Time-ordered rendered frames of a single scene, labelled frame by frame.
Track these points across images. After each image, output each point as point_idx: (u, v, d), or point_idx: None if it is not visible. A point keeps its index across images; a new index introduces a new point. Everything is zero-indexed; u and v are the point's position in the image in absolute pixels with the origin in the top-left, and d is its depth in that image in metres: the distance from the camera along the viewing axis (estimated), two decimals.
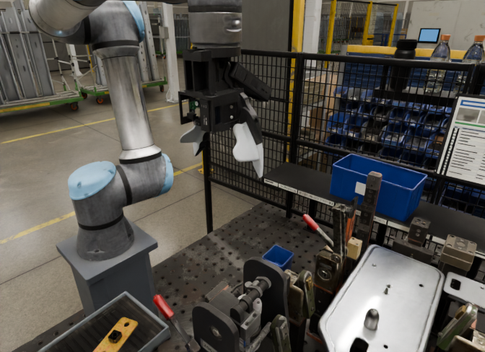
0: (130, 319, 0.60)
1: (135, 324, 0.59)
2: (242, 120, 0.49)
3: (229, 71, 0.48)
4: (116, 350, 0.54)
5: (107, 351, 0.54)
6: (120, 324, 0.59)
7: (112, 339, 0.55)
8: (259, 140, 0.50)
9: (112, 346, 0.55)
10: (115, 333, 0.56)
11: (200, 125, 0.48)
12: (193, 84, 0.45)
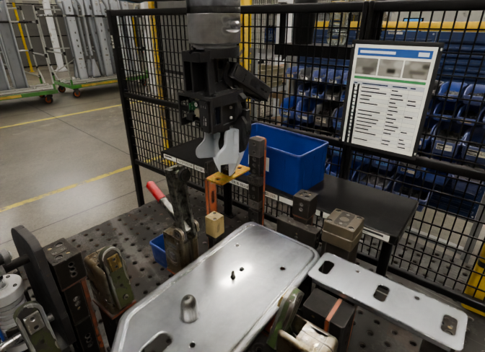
0: (242, 165, 0.60)
1: (247, 169, 0.59)
2: (235, 125, 0.51)
3: (228, 71, 0.48)
4: (229, 179, 0.55)
5: (221, 178, 0.55)
6: None
7: (226, 170, 0.56)
8: (243, 148, 0.52)
9: (226, 177, 0.56)
10: None
11: (199, 125, 0.48)
12: (192, 84, 0.45)
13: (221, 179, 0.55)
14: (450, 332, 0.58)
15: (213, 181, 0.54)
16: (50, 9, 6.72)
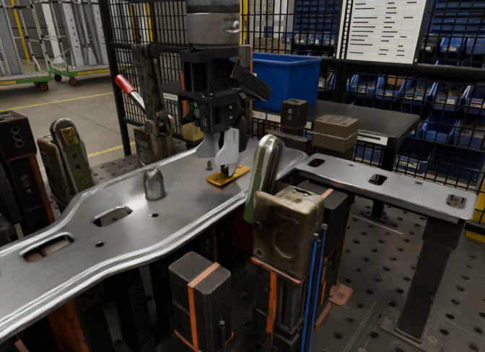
0: (242, 165, 0.60)
1: (247, 169, 0.59)
2: (235, 126, 0.51)
3: (228, 71, 0.48)
4: (229, 179, 0.55)
5: (221, 178, 0.55)
6: None
7: (226, 170, 0.56)
8: (243, 148, 0.52)
9: (226, 177, 0.56)
10: None
11: (199, 125, 0.48)
12: (191, 84, 0.45)
13: (221, 179, 0.55)
14: None
15: (213, 181, 0.54)
16: None
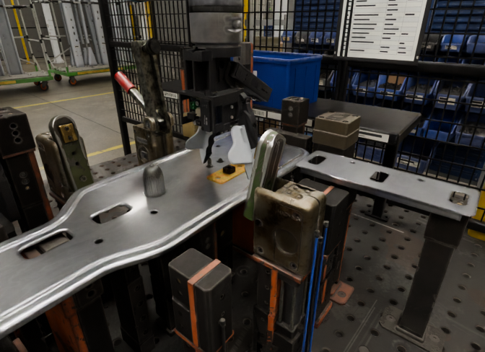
0: (242, 164, 0.60)
1: None
2: (240, 122, 0.50)
3: (229, 71, 0.48)
4: (229, 177, 0.55)
5: (221, 177, 0.55)
6: (233, 165, 0.59)
7: (226, 169, 0.56)
8: (254, 144, 0.51)
9: (226, 175, 0.55)
10: (229, 167, 0.57)
11: (200, 125, 0.48)
12: (193, 84, 0.45)
13: (221, 177, 0.55)
14: None
15: (213, 180, 0.54)
16: None
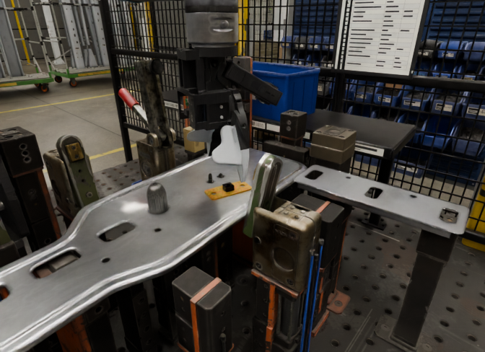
0: (247, 184, 0.60)
1: (249, 188, 0.59)
2: (232, 122, 0.49)
3: (225, 71, 0.48)
4: (224, 195, 0.56)
5: (216, 193, 0.57)
6: (237, 183, 0.60)
7: (224, 186, 0.58)
8: (245, 146, 0.49)
9: (223, 192, 0.57)
10: (229, 185, 0.59)
11: (190, 121, 0.49)
12: (182, 81, 0.47)
13: (216, 194, 0.57)
14: None
15: (207, 195, 0.57)
16: None
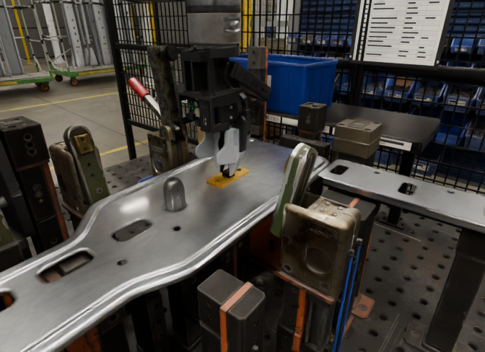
0: (242, 167, 0.60)
1: (247, 171, 0.59)
2: (236, 125, 0.51)
3: (228, 71, 0.48)
4: (229, 181, 0.55)
5: (220, 181, 0.55)
6: None
7: (226, 172, 0.56)
8: (243, 148, 0.52)
9: (226, 179, 0.56)
10: None
11: (199, 125, 0.48)
12: (192, 84, 0.45)
13: (221, 182, 0.55)
14: None
15: (212, 184, 0.54)
16: None
